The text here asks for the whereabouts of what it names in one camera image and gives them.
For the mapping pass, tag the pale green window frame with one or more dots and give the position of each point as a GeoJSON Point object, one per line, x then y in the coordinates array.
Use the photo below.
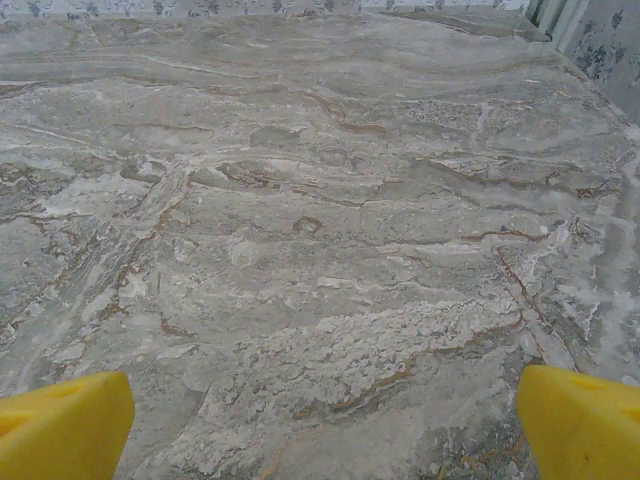
{"type": "Point", "coordinates": [550, 22]}

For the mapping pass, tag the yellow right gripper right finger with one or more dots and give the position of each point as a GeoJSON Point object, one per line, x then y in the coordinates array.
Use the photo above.
{"type": "Point", "coordinates": [580, 430]}

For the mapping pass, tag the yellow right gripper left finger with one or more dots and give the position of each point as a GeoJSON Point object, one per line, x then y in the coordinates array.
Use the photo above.
{"type": "Point", "coordinates": [65, 430]}

